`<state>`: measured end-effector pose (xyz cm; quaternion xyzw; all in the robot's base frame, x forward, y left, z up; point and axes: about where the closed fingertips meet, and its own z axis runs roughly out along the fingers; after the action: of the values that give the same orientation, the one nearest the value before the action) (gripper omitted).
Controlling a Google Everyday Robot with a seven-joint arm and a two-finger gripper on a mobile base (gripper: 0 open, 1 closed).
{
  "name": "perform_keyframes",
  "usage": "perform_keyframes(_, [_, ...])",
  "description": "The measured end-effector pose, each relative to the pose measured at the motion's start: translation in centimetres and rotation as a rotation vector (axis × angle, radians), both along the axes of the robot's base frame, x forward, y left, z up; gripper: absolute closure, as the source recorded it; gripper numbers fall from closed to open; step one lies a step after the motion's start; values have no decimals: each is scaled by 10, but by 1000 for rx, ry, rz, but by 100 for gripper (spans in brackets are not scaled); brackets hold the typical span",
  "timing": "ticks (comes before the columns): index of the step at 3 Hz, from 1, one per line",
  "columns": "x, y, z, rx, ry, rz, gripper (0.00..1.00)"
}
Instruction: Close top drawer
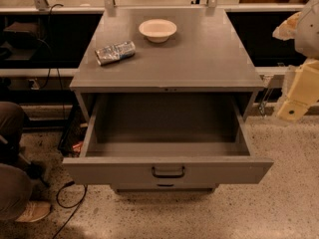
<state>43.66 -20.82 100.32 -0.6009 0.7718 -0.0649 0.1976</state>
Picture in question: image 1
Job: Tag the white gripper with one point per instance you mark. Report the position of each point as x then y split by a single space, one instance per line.
308 34

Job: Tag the grey top drawer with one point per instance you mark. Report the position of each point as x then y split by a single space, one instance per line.
166 141

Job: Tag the seated person brown trousers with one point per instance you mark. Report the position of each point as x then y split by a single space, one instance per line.
15 185

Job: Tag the crushed silver blue can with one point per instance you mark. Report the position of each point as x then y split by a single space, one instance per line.
115 52

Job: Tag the grey lower drawer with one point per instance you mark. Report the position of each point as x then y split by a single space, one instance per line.
163 187

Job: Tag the tan sneaker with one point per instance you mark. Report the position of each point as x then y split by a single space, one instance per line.
35 211

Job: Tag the grey metal drawer cabinet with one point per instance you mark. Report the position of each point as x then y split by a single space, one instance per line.
204 55

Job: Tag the grey drawer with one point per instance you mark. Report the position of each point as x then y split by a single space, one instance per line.
163 187
166 141

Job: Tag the black top drawer handle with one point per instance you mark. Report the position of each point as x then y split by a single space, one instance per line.
168 173

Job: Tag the white paper bowl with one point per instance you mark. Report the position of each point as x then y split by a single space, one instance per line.
157 30

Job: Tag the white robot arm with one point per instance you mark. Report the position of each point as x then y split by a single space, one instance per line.
303 28

